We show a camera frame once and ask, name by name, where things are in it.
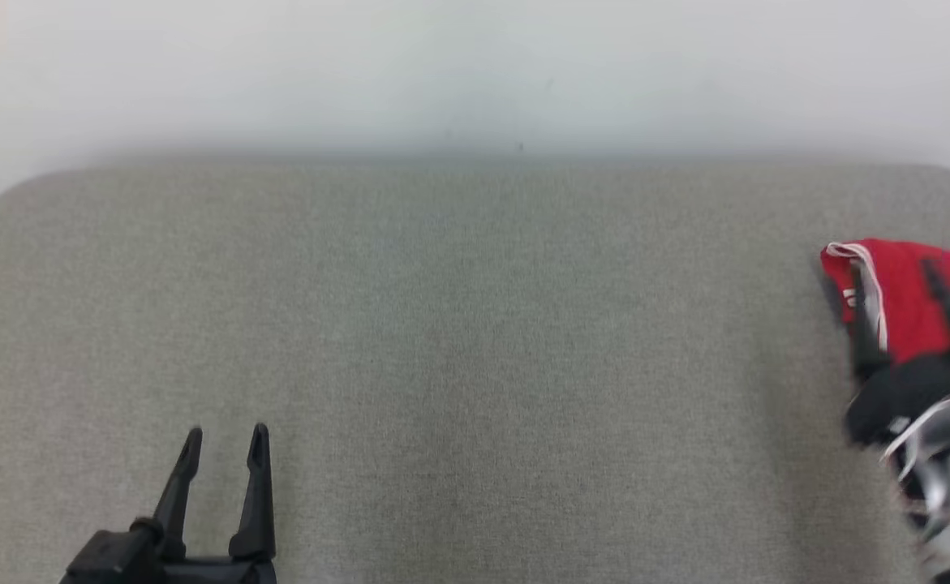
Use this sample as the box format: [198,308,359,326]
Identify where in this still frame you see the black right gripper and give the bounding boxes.
[844,258,950,449]

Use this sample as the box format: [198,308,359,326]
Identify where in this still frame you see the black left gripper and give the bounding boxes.
[59,423,278,584]

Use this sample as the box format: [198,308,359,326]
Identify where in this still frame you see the red and white jersey shirt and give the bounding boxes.
[819,238,950,370]

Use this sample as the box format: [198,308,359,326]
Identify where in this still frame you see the grey fabric sofa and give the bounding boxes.
[0,158,950,584]

